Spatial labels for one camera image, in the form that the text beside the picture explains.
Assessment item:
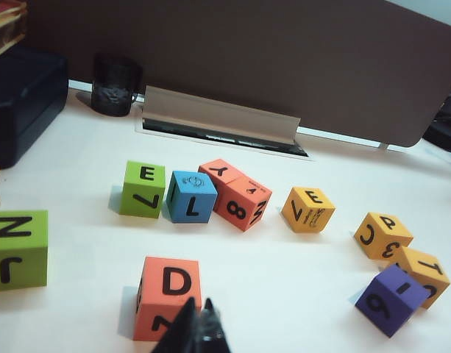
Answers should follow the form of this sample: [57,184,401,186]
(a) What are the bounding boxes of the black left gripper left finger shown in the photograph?
[150,296,202,353]

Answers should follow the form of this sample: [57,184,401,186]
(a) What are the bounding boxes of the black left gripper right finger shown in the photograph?
[199,297,233,353]

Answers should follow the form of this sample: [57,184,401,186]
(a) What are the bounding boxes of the orange-red block letter D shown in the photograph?
[133,256,203,342]

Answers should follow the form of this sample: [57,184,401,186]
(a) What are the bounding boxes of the green block letter E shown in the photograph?
[118,160,166,220]

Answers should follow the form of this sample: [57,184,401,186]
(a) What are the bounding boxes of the yellow block letter E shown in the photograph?
[281,186,336,233]

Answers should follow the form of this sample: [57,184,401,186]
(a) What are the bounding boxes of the yellow block letter P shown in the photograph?
[353,212,414,261]

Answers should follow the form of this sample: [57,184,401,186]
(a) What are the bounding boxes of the orange-red block letter M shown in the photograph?
[213,174,273,232]

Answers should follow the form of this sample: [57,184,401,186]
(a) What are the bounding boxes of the orange-red block letter Y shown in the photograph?
[198,158,241,192]

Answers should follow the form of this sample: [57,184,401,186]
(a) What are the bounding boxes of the green block letter N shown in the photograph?
[0,210,49,293]

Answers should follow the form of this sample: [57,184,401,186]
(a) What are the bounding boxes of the yellow block letter T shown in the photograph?
[394,246,451,310]

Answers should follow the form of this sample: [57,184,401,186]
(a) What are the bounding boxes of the blue block fish picture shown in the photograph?
[165,171,219,224]

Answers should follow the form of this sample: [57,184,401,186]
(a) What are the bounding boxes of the purple block number 6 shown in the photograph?
[355,263,430,338]

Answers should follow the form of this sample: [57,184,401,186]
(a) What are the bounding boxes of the black mug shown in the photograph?
[90,53,143,118]

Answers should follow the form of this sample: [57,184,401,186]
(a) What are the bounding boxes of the dark blue case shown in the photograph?
[0,47,70,170]

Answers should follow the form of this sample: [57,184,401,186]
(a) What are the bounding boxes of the brown desk partition panel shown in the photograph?
[26,0,451,148]

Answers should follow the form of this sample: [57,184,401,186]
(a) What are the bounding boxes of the black device beside partition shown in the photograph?
[422,79,451,152]

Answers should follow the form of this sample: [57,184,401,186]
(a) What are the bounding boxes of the beige cable tray flap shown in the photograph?
[142,85,302,146]

